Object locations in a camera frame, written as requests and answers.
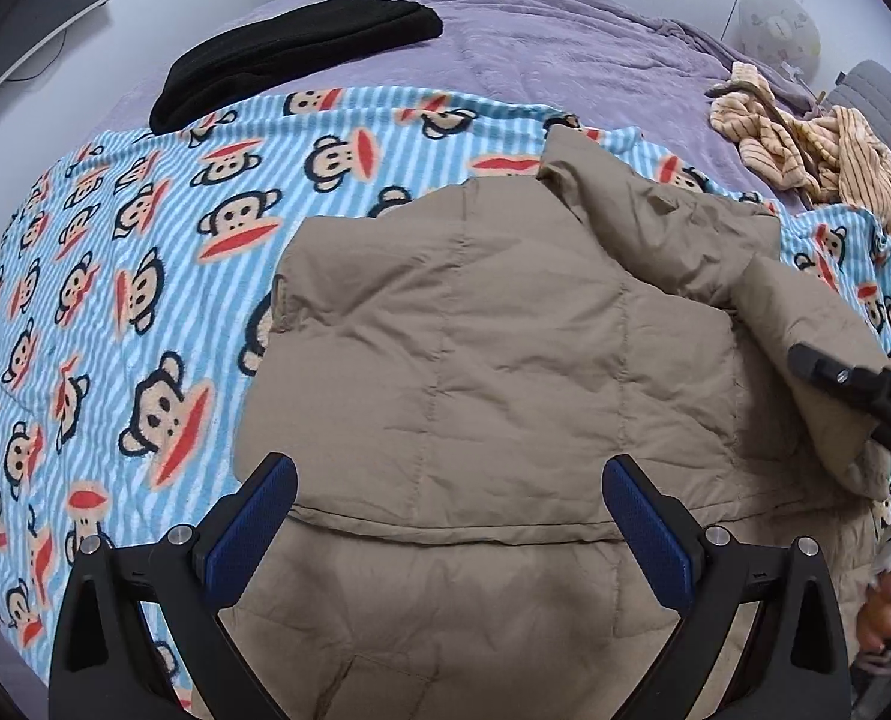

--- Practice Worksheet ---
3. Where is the beige puffer jacket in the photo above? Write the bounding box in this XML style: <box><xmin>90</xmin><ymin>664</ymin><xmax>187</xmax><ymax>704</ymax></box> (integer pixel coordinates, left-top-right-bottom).
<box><xmin>190</xmin><ymin>124</ymin><xmax>891</xmax><ymax>720</ymax></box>

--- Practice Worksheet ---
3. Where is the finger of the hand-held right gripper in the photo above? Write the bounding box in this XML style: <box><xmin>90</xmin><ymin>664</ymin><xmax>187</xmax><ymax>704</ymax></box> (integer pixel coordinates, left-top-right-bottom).
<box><xmin>788</xmin><ymin>343</ymin><xmax>891</xmax><ymax>458</ymax></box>

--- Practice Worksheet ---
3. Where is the monkey print striped blanket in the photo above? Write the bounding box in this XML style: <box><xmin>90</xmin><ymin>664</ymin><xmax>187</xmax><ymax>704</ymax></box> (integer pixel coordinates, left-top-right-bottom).
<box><xmin>0</xmin><ymin>86</ymin><xmax>891</xmax><ymax>706</ymax></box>

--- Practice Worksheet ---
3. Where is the grey chair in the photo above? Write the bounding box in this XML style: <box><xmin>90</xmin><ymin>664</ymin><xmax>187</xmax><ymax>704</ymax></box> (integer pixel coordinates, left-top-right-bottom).
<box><xmin>824</xmin><ymin>60</ymin><xmax>891</xmax><ymax>166</ymax></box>

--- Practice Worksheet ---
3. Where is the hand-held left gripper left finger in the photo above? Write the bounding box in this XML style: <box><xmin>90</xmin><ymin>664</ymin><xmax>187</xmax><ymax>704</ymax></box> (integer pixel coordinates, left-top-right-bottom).
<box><xmin>47</xmin><ymin>452</ymin><xmax>298</xmax><ymax>720</ymax></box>

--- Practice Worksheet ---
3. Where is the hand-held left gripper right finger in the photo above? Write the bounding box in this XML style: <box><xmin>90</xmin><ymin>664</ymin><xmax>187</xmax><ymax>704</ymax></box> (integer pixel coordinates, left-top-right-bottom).
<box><xmin>601</xmin><ymin>454</ymin><xmax>853</xmax><ymax>720</ymax></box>

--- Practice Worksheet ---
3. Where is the black folded cloth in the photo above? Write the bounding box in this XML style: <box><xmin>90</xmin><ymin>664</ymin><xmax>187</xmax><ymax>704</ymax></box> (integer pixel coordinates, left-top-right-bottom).
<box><xmin>149</xmin><ymin>0</ymin><xmax>444</xmax><ymax>134</ymax></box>

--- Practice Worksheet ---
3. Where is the purple bedspread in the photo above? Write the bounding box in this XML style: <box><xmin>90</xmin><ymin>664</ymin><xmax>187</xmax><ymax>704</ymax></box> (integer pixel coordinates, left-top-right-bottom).
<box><xmin>100</xmin><ymin>0</ymin><xmax>829</xmax><ymax>218</ymax></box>

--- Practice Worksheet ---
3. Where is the round white pillow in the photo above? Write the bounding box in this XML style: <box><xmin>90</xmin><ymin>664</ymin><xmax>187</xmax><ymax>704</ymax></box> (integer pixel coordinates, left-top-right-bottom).
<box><xmin>737</xmin><ymin>0</ymin><xmax>823</xmax><ymax>80</ymax></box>

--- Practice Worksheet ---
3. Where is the beige striped garment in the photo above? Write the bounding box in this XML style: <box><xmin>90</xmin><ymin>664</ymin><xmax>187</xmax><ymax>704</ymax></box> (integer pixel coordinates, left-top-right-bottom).
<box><xmin>704</xmin><ymin>61</ymin><xmax>891</xmax><ymax>275</ymax></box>

